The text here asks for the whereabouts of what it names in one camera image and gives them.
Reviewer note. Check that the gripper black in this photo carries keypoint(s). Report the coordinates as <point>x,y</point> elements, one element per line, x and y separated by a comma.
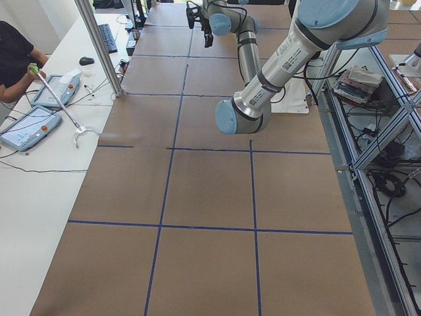
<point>207,30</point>

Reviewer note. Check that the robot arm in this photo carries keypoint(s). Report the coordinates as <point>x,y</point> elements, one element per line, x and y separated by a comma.
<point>219,19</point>
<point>318,26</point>

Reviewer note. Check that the black keyboard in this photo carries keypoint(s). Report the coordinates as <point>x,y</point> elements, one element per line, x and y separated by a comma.
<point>107,37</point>

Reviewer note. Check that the black computer mouse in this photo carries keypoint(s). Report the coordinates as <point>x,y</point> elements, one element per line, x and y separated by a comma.
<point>84,61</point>

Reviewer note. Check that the far teach pendant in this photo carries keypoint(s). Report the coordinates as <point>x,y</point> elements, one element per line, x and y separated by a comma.
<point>64,89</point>

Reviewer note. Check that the teach pendant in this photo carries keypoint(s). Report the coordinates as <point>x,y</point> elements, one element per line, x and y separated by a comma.
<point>64,89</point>
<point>31,128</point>

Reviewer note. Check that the stack of books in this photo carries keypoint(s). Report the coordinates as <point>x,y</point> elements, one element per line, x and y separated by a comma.
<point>357,84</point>

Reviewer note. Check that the person in black shirt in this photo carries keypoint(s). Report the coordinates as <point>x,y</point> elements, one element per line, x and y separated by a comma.
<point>17,55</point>

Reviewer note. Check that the near teach pendant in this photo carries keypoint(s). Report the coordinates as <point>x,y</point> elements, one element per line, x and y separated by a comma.
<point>31,128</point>

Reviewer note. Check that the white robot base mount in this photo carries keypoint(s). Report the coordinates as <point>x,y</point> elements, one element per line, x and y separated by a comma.
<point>292,99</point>

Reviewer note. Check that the aluminium frame post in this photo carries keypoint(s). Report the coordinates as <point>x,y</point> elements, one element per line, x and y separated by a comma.
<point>86,12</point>

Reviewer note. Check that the green handled reacher grabber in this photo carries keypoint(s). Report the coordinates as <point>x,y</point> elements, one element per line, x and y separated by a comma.
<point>79,128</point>

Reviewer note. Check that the aluminium side frame rack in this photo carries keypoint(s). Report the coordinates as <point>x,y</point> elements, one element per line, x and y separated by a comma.
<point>377,146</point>

